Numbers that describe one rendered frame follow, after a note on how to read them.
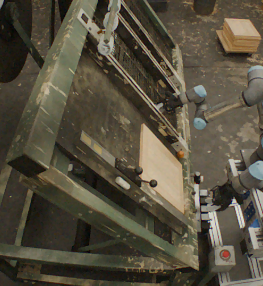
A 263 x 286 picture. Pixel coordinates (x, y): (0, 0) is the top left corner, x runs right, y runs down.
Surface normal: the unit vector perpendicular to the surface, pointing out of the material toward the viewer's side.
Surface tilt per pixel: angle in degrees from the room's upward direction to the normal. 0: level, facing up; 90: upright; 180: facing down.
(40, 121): 55
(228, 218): 0
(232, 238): 0
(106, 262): 0
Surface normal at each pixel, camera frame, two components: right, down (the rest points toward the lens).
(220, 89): 0.01, -0.62
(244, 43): 0.07, 0.78
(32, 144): 0.82, -0.32
